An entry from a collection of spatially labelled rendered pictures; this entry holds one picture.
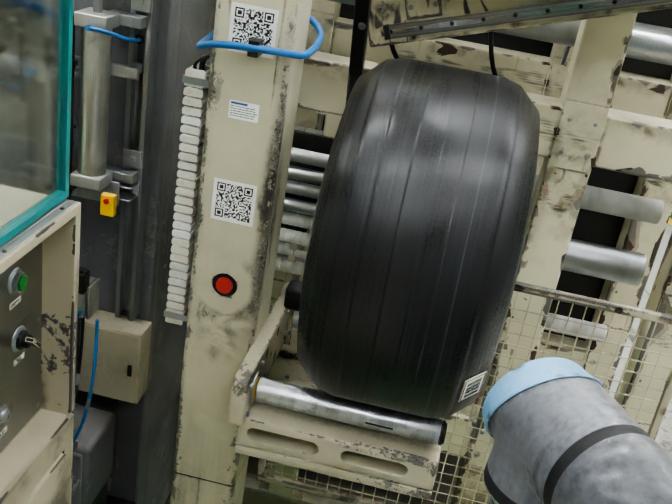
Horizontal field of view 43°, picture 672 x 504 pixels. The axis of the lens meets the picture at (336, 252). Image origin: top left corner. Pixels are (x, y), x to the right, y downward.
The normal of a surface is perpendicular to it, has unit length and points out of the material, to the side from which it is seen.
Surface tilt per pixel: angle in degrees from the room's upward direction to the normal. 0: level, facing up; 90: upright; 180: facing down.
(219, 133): 90
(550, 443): 61
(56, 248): 90
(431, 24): 90
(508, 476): 86
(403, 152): 45
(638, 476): 34
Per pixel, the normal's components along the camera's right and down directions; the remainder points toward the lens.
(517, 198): 0.63, -0.07
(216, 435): -0.18, 0.39
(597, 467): -0.48, -0.54
